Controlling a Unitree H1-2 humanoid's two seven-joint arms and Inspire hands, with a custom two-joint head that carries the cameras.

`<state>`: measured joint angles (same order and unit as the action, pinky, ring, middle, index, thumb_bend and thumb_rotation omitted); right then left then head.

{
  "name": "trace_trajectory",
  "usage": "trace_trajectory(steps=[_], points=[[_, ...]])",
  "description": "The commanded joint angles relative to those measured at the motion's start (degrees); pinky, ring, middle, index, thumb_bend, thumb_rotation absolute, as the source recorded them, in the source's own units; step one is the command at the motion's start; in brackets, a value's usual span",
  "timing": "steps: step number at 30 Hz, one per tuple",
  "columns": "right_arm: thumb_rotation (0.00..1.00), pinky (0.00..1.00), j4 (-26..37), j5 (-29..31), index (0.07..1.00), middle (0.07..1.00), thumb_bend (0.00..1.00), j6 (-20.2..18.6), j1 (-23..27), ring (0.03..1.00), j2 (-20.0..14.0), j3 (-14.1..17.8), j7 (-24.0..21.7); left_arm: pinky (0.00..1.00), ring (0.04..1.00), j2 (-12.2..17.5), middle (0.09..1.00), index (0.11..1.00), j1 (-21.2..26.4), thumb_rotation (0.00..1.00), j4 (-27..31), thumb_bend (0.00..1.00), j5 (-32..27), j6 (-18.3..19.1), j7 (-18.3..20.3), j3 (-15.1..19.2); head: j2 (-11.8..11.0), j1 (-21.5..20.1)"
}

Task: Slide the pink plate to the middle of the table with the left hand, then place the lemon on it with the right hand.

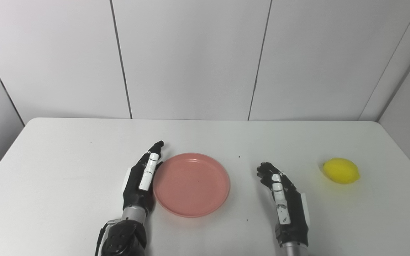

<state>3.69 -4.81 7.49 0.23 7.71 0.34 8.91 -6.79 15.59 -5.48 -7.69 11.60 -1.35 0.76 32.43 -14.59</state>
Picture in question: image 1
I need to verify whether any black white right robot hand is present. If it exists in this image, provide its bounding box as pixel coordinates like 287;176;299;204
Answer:
256;162;310;247

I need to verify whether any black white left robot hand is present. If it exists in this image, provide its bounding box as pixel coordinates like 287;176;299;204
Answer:
122;140;165;214

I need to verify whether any pink round plate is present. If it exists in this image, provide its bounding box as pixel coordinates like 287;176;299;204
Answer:
153;153;231;218

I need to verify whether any yellow lemon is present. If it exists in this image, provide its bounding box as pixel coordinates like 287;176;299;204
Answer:
321;158;361;185

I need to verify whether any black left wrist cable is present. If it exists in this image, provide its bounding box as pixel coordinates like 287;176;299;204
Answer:
95;220;120;256

